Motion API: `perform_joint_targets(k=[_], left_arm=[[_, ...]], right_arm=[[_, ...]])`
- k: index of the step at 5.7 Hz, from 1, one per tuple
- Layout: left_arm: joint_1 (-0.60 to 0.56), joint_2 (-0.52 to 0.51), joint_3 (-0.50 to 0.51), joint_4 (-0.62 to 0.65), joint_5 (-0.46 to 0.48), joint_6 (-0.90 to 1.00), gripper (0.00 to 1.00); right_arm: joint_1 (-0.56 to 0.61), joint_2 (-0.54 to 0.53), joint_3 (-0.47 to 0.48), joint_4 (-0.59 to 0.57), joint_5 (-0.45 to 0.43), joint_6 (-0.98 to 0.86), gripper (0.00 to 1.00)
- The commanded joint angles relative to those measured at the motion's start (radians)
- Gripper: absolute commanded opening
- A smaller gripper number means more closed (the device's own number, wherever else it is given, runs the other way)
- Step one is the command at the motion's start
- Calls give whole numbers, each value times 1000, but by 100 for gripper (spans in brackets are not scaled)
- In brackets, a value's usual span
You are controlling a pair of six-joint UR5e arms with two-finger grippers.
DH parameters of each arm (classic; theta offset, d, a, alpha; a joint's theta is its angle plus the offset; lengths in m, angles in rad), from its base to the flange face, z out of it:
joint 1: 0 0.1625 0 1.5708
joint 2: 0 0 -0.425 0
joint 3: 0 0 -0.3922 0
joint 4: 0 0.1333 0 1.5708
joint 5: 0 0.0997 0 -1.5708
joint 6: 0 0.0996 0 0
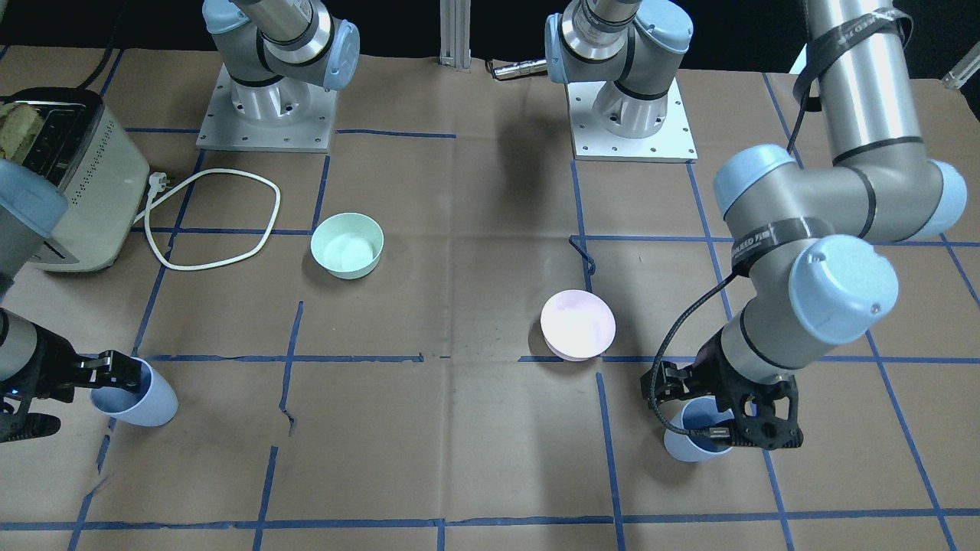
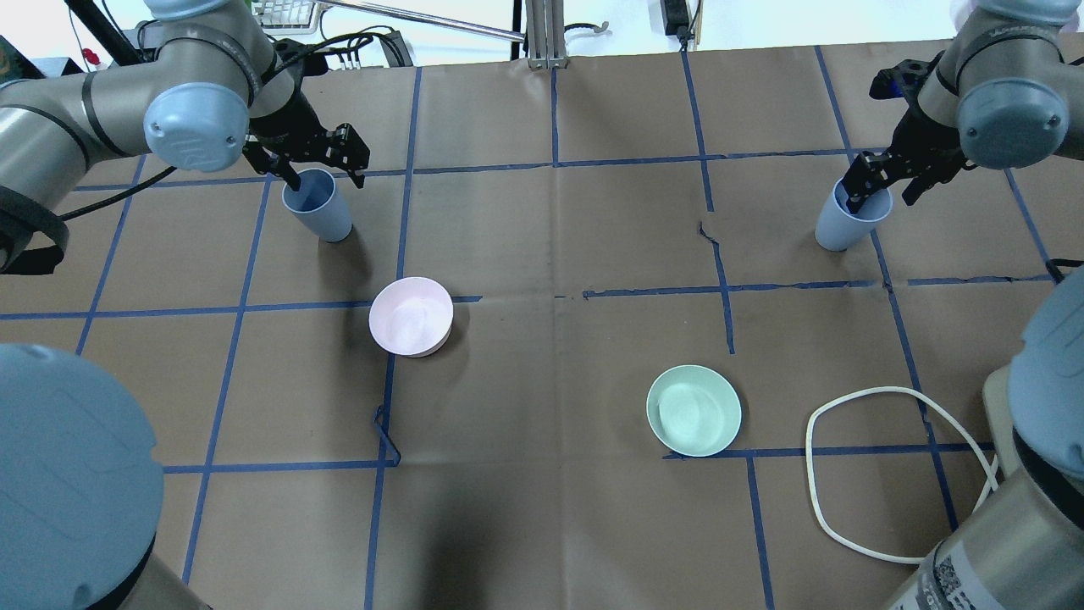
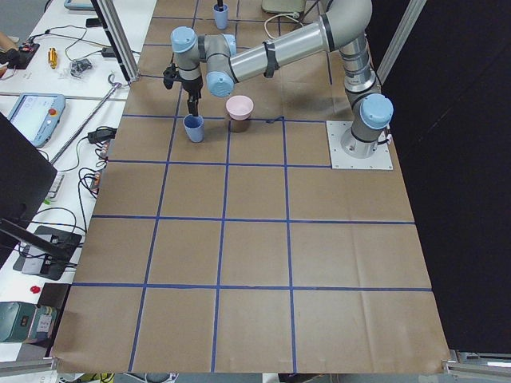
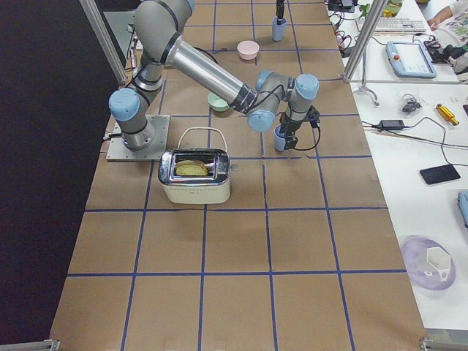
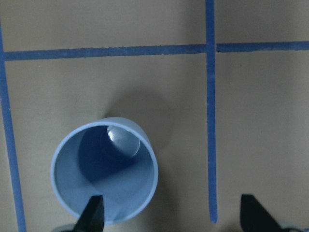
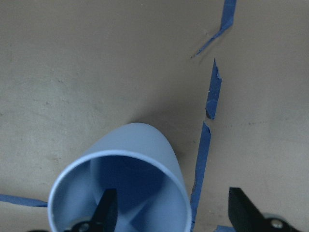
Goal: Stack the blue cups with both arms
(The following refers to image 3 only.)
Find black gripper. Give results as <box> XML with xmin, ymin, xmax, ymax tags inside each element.
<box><xmin>182</xmin><ymin>0</ymin><xmax>223</xmax><ymax>116</ymax></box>

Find blue cup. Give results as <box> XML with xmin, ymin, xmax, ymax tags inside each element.
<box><xmin>183</xmin><ymin>114</ymin><xmax>204</xmax><ymax>143</ymax></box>
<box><xmin>212</xmin><ymin>3</ymin><xmax>229</xmax><ymax>30</ymax></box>

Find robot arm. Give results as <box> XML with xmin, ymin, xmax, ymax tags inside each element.
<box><xmin>163</xmin><ymin>1</ymin><xmax>394</xmax><ymax>159</ymax></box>

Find pink bowl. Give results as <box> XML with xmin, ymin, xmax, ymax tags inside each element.
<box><xmin>225</xmin><ymin>95</ymin><xmax>254</xmax><ymax>120</ymax></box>

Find grey white appliance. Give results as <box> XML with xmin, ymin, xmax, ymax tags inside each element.
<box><xmin>261</xmin><ymin>0</ymin><xmax>306</xmax><ymax>14</ymax></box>

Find metal rod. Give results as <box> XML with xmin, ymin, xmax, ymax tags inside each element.
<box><xmin>50</xmin><ymin>73</ymin><xmax>122</xmax><ymax>165</ymax></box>

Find black power adapter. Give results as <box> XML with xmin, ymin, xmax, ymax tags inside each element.
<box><xmin>87</xmin><ymin>126</ymin><xmax>117</xmax><ymax>144</ymax></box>

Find teach pendant tablet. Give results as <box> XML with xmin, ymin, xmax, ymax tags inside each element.
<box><xmin>8</xmin><ymin>93</ymin><xmax>65</xmax><ymax>148</ymax></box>

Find black monitor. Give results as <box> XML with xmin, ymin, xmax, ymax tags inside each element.
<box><xmin>0</xmin><ymin>113</ymin><xmax>59</xmax><ymax>268</ymax></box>

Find white power cable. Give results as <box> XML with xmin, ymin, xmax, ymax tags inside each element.
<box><xmin>263</xmin><ymin>10</ymin><xmax>303</xmax><ymax>40</ymax></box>

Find aluminium frame post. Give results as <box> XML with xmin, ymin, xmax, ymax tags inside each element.
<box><xmin>91</xmin><ymin>0</ymin><xmax>140</xmax><ymax>84</ymax></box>

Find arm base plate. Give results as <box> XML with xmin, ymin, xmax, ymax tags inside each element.
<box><xmin>326</xmin><ymin>120</ymin><xmax>394</xmax><ymax>171</ymax></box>

